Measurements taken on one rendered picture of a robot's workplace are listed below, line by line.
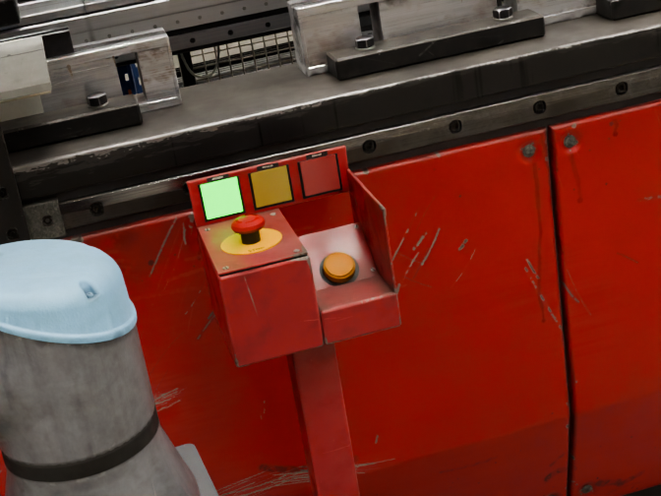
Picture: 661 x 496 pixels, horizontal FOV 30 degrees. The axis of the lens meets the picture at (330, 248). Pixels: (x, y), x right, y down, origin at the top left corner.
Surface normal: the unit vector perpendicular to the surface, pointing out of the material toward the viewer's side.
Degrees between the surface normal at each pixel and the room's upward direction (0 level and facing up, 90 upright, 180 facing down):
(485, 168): 90
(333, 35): 90
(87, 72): 90
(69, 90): 90
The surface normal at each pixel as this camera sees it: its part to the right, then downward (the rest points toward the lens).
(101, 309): 0.82, 0.06
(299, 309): 0.25, 0.35
